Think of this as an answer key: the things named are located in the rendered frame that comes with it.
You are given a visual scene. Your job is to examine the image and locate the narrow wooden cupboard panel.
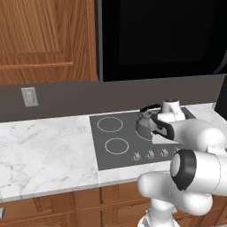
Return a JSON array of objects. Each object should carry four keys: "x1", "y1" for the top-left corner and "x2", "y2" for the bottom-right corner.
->
[{"x1": 74, "y1": 187, "x2": 103, "y2": 227}]

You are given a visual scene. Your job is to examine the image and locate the grey hob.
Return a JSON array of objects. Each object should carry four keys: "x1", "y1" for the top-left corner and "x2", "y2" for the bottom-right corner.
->
[{"x1": 89, "y1": 106, "x2": 198, "y2": 171}]

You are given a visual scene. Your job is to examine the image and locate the silver kettle with black handle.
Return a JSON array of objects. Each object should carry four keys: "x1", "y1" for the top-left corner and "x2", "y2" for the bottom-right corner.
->
[{"x1": 135, "y1": 103, "x2": 164, "y2": 142}]

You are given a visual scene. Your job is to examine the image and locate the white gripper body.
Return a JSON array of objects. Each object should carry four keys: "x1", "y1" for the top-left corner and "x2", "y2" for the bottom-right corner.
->
[{"x1": 151, "y1": 132, "x2": 180, "y2": 146}]

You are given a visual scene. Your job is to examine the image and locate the wooden wall cupboard door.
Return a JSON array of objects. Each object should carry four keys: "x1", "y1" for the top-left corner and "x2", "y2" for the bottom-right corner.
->
[{"x1": 0, "y1": 0, "x2": 98, "y2": 87}]

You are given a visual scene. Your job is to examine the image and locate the pale wall socket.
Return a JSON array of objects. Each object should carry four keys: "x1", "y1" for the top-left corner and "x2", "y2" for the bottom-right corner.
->
[{"x1": 20, "y1": 86, "x2": 40, "y2": 107}]

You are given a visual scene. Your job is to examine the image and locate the black microwave oven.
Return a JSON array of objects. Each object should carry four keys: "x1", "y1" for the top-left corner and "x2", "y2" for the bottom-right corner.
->
[{"x1": 94, "y1": 0, "x2": 227, "y2": 83}]

